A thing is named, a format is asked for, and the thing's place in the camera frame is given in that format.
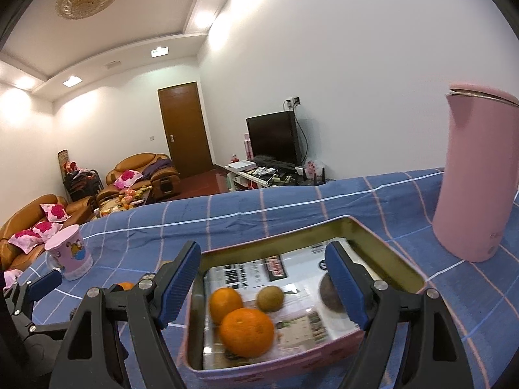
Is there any pink floral pillow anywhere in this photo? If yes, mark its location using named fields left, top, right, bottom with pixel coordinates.
left=8, top=230, right=45, bottom=255
left=115, top=170, right=143, bottom=190
left=41, top=203, right=69, bottom=223
left=32, top=221, right=63, bottom=238

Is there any printed paper leaflet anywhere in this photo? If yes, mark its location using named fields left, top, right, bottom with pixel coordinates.
left=203, top=243, right=366, bottom=369

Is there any pink cartoon mug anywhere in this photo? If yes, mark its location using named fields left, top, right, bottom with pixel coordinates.
left=44, top=224, right=93, bottom=282

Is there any cluttered coffee table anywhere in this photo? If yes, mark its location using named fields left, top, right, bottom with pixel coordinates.
left=94, top=185, right=154, bottom=216

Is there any black television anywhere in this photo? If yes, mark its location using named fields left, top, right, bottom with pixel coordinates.
left=246, top=110, right=305, bottom=168

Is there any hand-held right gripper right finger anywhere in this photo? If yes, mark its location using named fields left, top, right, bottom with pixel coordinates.
left=324, top=241, right=475, bottom=389

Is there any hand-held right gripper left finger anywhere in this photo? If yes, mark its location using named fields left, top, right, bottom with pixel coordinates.
left=49, top=241, right=203, bottom=389

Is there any purple blanket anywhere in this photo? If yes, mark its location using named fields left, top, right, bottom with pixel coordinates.
left=140, top=158, right=176, bottom=178

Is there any pink tin box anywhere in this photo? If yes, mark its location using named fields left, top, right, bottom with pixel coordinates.
left=180, top=216, right=426, bottom=382

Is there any brown wooden door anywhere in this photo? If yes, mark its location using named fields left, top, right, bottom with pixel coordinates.
left=158, top=82, right=214, bottom=179

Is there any black storage rack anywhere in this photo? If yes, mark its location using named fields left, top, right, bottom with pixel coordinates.
left=63, top=168, right=102, bottom=201

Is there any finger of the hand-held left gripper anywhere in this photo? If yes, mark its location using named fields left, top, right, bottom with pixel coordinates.
left=3, top=268, right=63, bottom=327

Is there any pink cloth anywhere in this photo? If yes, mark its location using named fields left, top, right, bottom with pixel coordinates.
left=0, top=268, right=23, bottom=290

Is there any white television stand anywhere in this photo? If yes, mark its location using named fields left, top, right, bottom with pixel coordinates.
left=225, top=162, right=325, bottom=193

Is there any pink kettle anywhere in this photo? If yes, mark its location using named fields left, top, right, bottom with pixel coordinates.
left=431, top=82, right=519, bottom=263

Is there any blue plaid tablecloth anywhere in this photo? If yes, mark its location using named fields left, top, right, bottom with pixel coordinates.
left=0, top=167, right=519, bottom=389

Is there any kiwi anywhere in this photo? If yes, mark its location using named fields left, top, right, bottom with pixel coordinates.
left=256, top=285, right=284, bottom=312

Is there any black router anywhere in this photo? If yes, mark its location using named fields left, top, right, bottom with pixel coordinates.
left=296, top=166, right=327, bottom=187

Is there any white plastic bag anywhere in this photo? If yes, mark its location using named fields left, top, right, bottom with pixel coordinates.
left=304, top=159, right=326, bottom=179

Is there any dark brown fruit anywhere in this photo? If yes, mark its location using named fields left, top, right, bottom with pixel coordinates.
left=319, top=273, right=349, bottom=314

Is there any brown leather sofa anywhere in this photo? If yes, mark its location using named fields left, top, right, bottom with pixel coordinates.
left=0, top=194, right=98, bottom=270
left=96, top=153, right=181, bottom=207

